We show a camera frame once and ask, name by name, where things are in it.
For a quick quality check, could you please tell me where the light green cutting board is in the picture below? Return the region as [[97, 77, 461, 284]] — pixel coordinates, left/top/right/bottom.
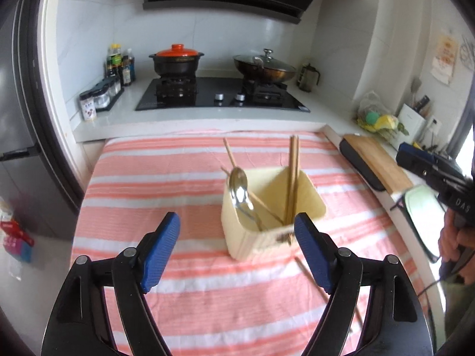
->
[[389, 185, 447, 265]]

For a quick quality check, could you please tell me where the person's right hand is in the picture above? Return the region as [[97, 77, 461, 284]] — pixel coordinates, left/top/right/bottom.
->
[[439, 211, 469, 265]]

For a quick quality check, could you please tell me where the pink striped tablecloth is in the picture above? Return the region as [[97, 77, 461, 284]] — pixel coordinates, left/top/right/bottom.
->
[[70, 131, 436, 356]]

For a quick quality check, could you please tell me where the black pot with orange lid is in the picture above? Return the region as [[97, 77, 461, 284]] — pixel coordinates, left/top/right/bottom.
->
[[149, 44, 205, 77]]

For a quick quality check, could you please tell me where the wall calendar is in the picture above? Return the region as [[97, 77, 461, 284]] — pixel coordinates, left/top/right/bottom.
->
[[430, 34, 457, 87]]

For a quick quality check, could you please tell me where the black padded mat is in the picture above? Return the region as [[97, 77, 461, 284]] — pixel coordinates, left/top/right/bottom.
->
[[339, 139, 387, 193]]

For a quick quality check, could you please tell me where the red packet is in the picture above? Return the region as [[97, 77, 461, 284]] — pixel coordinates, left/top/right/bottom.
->
[[0, 200, 35, 265]]

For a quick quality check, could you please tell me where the rack of spice jars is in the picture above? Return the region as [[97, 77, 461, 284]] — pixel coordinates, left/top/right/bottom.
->
[[78, 78, 124, 123]]

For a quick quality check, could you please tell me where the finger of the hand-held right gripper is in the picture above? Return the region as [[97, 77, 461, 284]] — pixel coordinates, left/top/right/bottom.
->
[[395, 151, 440, 190], [398, 142, 436, 164]]

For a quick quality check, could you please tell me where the wooden cutting board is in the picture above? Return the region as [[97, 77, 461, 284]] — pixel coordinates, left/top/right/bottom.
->
[[343, 134, 415, 194]]

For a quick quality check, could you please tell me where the dark wooden chopstick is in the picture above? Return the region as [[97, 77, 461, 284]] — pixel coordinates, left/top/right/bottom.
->
[[294, 258, 365, 328], [220, 167, 283, 224]]

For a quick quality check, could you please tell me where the glass press jar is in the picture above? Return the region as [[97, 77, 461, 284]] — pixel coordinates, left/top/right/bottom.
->
[[296, 63, 321, 93]]

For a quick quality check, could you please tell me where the group of sauce bottles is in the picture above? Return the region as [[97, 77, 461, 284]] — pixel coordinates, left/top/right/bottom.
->
[[105, 43, 136, 87]]

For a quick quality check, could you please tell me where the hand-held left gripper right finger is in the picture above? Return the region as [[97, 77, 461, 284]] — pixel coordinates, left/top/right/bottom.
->
[[294, 213, 433, 356]]

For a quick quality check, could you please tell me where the cream ribbed utensil holder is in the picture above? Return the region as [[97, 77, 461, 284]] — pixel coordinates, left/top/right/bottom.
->
[[221, 167, 327, 260]]

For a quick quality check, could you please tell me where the black gas stove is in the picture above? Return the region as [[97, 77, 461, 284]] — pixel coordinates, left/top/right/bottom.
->
[[134, 77, 311, 112]]

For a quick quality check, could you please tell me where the black cable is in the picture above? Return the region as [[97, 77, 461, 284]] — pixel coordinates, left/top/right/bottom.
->
[[417, 263, 469, 300]]

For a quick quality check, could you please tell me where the grey refrigerator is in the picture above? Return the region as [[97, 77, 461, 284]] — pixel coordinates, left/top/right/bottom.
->
[[0, 0, 85, 240]]

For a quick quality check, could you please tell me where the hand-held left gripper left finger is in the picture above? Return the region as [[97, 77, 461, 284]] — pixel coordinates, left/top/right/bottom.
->
[[41, 212, 181, 356]]

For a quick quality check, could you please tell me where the black wok with glass lid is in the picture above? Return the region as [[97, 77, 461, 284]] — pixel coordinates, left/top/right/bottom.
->
[[232, 48, 298, 84]]

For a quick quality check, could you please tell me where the plastic bag with sponges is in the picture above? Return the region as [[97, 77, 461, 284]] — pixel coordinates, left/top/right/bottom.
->
[[355, 90, 409, 140]]

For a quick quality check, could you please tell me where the white knife block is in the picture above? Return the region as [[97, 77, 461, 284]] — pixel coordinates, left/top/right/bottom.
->
[[395, 96, 431, 146]]

